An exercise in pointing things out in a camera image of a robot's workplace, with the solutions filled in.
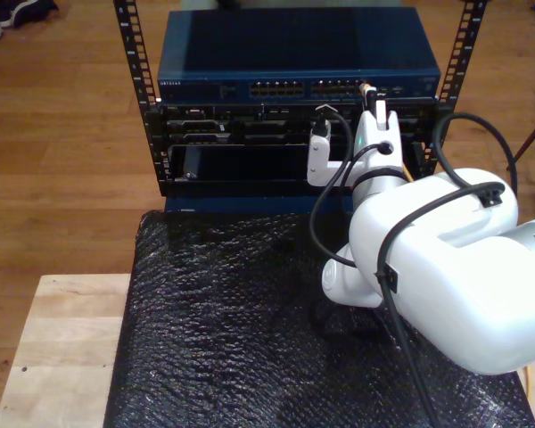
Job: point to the black rack server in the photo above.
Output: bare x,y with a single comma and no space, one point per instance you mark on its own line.
249,129

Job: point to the blue base box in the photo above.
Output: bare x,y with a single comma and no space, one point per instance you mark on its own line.
249,204

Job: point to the wooden chair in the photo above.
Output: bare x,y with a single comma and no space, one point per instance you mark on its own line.
532,138

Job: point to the black bubble-wrap mat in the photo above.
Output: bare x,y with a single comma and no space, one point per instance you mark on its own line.
227,334

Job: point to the blue network switch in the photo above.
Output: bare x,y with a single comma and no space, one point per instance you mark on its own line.
272,44

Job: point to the black rack frame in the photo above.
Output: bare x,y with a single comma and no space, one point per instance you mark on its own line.
134,44

